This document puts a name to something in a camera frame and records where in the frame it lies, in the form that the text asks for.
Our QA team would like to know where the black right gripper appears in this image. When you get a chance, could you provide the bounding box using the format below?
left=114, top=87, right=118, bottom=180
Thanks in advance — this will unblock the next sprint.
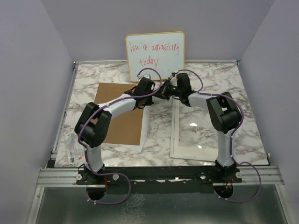
left=151, top=80, right=182, bottom=101

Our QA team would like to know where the brown backing board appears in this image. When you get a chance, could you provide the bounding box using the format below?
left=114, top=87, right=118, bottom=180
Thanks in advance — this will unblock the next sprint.
left=94, top=83, right=143, bottom=146

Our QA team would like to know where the white picture frame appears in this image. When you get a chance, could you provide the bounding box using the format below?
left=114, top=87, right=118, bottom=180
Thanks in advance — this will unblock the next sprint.
left=170, top=100, right=221, bottom=162

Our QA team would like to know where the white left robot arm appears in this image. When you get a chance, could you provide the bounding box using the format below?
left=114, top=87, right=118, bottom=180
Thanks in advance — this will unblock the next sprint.
left=74, top=77, right=157, bottom=184

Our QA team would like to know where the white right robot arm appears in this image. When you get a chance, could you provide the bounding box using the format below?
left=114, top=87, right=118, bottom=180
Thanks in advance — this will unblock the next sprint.
left=154, top=73, right=244, bottom=182

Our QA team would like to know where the yellow-rimmed whiteboard with writing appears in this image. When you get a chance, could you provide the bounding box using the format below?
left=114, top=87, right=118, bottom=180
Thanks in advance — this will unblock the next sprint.
left=125, top=31, right=185, bottom=82

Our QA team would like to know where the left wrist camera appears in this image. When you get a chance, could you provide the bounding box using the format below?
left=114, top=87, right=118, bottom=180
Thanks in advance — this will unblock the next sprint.
left=143, top=75, right=151, bottom=80

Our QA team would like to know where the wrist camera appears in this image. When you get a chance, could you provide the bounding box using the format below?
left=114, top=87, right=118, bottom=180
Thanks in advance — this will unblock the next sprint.
left=143, top=75, right=151, bottom=80
left=170, top=71, right=178, bottom=82

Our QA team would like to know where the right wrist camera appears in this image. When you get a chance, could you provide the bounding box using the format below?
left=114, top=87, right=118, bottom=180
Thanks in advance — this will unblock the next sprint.
left=170, top=71, right=178, bottom=82

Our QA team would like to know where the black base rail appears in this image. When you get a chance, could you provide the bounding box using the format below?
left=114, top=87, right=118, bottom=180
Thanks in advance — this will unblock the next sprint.
left=76, top=166, right=242, bottom=194

